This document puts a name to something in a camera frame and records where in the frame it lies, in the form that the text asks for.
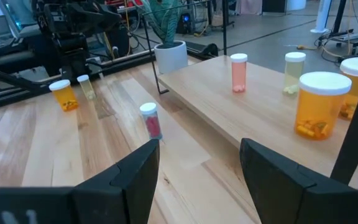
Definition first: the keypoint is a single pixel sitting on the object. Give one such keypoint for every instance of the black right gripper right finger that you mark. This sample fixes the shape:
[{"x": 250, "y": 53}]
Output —
[{"x": 275, "y": 193}]

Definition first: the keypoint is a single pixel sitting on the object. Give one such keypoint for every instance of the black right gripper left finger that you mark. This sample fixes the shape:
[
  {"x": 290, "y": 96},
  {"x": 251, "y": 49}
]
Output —
[{"x": 129, "y": 193}]

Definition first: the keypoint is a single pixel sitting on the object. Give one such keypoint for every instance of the yellow-green pill bottle white cap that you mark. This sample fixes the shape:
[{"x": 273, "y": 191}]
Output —
[
  {"x": 87, "y": 88},
  {"x": 292, "y": 77}
]

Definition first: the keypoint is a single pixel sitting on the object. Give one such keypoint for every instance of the blue pill bottle red pills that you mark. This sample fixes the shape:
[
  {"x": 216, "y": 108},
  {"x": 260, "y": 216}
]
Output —
[{"x": 152, "y": 124}]

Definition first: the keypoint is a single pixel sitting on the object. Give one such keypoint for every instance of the orange pill bottle white cap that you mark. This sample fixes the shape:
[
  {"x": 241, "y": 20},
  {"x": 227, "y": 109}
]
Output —
[
  {"x": 357, "y": 67},
  {"x": 319, "y": 112},
  {"x": 65, "y": 98}
]

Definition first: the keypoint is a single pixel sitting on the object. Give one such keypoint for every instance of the pink pill bottle white cap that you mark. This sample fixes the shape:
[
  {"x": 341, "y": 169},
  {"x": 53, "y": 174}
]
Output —
[{"x": 238, "y": 77}]

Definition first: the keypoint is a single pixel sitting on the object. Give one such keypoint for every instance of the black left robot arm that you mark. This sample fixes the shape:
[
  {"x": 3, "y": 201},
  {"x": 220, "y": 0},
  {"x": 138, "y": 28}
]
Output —
[{"x": 70, "y": 56}]

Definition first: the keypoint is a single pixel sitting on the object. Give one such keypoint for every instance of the wooden shelf with black legs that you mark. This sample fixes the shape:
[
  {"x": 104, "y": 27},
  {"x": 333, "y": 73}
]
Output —
[{"x": 259, "y": 102}]

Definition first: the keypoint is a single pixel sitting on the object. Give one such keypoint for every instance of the monitor with blue edge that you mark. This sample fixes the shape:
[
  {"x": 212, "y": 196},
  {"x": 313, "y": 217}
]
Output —
[{"x": 20, "y": 14}]

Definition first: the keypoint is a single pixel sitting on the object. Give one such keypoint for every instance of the snake plant in white pot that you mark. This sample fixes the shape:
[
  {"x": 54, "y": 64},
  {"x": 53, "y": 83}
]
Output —
[{"x": 171, "y": 57}]

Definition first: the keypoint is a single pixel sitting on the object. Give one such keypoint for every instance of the black box with blue light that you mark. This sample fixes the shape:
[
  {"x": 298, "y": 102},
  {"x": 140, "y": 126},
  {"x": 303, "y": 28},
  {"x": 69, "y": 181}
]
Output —
[{"x": 185, "y": 21}]

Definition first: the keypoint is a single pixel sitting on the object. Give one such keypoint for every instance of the yellow floor plug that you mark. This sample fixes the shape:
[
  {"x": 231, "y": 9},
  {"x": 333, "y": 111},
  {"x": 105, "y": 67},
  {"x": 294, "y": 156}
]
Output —
[{"x": 303, "y": 47}]

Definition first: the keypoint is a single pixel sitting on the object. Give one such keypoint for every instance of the white tower fan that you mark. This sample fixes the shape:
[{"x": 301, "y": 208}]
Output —
[{"x": 322, "y": 15}]

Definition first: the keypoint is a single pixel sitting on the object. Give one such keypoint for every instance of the black equipment stand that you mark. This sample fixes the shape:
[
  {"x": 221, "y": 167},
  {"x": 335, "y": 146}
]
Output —
[{"x": 340, "y": 15}]

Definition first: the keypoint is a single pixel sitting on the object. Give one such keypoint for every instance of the black aluminium table frame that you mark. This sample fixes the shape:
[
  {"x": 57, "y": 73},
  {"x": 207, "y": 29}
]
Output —
[{"x": 120, "y": 63}]

